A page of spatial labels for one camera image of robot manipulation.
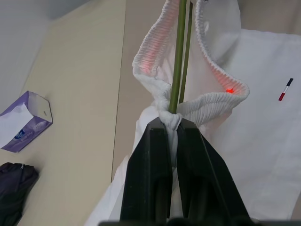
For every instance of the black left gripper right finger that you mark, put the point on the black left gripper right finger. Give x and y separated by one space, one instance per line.
200 169

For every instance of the white tissue sheet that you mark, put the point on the white tissue sheet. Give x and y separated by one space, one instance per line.
11 122

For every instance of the purple tissue box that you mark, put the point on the purple tissue box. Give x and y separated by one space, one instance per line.
35 127

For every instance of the green rod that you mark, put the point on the green rod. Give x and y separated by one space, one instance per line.
178 58

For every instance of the black fabric bag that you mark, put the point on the black fabric bag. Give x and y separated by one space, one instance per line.
14 188

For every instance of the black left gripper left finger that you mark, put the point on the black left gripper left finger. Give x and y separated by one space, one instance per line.
145 169

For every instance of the white ribbed-cuff garment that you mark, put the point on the white ribbed-cuff garment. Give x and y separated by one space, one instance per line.
235 146

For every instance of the red and black marker pen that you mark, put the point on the red and black marker pen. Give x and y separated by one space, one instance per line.
285 90

